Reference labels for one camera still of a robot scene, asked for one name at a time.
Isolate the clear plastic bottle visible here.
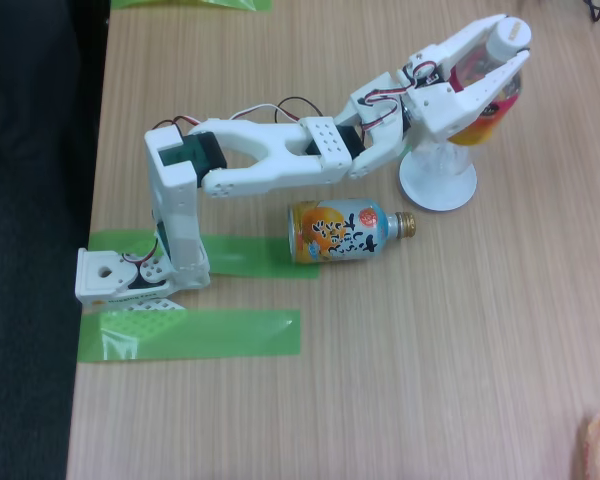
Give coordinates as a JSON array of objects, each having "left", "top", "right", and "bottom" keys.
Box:
[{"left": 412, "top": 16, "right": 534, "bottom": 179}]

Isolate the orange drink aluminium bottle can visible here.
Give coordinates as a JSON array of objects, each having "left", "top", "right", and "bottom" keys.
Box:
[{"left": 287, "top": 197, "right": 418, "bottom": 266}]

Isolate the small white round plate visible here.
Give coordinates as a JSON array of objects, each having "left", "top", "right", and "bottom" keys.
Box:
[{"left": 398, "top": 149, "right": 479, "bottom": 212}]

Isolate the wide green tape strip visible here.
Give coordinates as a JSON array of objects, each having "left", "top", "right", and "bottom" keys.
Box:
[{"left": 87, "top": 228, "right": 321, "bottom": 281}]

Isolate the long green tape strip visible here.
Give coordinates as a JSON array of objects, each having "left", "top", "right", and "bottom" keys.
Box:
[{"left": 77, "top": 308, "right": 302, "bottom": 364}]

